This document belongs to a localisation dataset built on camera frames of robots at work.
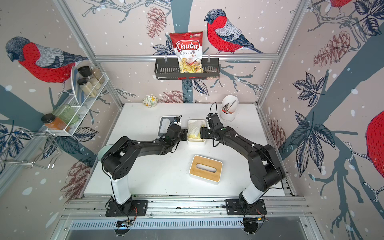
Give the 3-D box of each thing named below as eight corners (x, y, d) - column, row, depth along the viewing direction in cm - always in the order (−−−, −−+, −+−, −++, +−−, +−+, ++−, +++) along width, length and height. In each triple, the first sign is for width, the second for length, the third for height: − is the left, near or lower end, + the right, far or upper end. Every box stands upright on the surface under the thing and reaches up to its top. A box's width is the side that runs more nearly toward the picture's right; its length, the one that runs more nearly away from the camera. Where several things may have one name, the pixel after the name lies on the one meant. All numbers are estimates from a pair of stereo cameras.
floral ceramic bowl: (142, 109, 122) (141, 104, 118) (145, 100, 129) (144, 95, 125) (157, 108, 122) (155, 104, 118) (159, 100, 129) (157, 95, 124)
